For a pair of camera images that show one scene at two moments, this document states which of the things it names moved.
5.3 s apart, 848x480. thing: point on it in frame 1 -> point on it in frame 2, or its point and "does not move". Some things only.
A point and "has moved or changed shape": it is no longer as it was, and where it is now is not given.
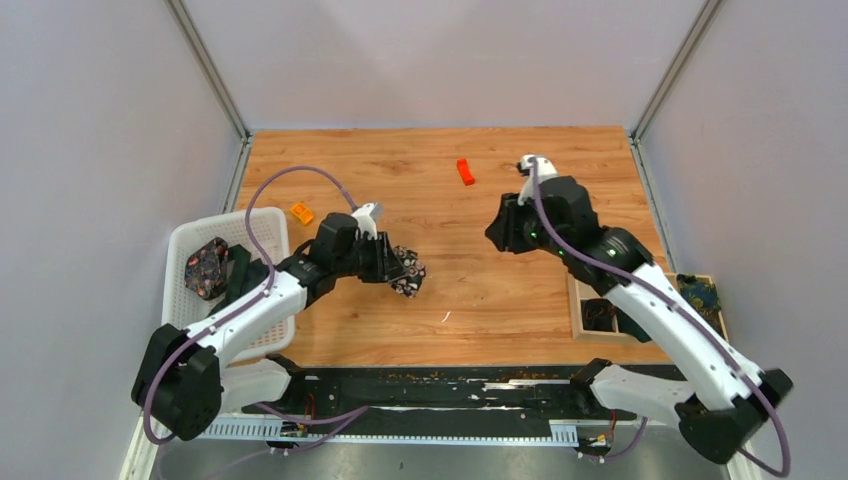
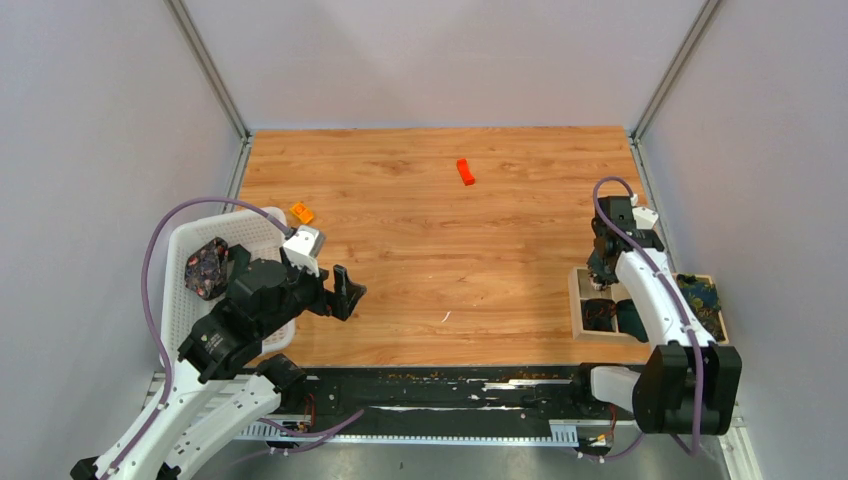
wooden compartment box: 592,318 does not move
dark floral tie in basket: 206,272 does not move
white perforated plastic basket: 182,306 does not move
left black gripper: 387,265 -> 348,293
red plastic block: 465,171 does not move
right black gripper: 503,231 -> 593,262
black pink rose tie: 409,282 has moved or changed shape
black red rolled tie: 598,314 does not move
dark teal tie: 628,325 does not move
